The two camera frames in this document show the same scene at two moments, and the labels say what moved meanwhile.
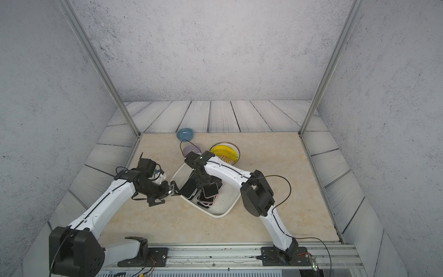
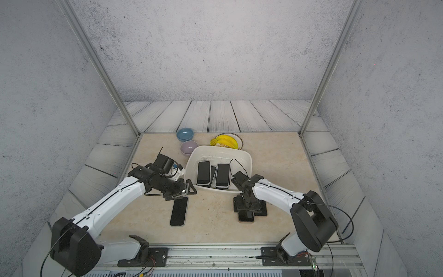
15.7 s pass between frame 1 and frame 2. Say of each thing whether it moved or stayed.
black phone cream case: moved
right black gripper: moved
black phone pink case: moved
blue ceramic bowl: stayed
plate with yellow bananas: moved
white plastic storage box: moved
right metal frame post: stayed
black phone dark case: moved
